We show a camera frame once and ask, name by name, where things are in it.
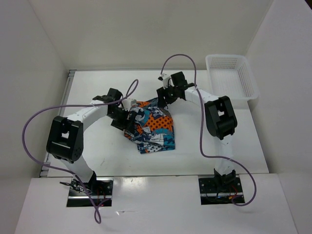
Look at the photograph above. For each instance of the aluminium table edge rail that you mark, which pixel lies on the aluminium table edge rail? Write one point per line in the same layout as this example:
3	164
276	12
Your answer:
65	136

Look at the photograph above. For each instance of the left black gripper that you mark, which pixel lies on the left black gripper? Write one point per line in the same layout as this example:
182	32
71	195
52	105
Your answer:
126	124

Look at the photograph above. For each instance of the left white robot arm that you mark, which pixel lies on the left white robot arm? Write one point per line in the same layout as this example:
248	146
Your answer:
88	115

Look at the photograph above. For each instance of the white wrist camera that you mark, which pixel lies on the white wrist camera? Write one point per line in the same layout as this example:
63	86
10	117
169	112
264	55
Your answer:
128	104
166	80

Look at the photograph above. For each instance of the white plastic basket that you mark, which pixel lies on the white plastic basket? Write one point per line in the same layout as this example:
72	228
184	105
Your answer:
231	75

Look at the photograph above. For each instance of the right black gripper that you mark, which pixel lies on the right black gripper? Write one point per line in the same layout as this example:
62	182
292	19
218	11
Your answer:
162	92

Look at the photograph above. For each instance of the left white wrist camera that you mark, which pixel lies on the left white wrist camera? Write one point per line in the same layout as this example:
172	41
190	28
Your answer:
128	104

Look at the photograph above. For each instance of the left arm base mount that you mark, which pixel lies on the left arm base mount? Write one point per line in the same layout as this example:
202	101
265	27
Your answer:
102	196

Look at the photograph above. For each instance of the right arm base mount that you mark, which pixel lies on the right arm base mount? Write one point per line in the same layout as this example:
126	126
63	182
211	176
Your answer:
210	195

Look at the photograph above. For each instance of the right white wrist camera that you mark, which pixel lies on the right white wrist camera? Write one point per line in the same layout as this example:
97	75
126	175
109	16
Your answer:
166	80

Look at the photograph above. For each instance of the patterned blue orange shorts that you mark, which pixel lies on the patterned blue orange shorts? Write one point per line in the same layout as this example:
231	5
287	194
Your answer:
153	127

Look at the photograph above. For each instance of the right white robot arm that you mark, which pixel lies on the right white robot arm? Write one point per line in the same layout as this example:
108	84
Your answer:
218	116

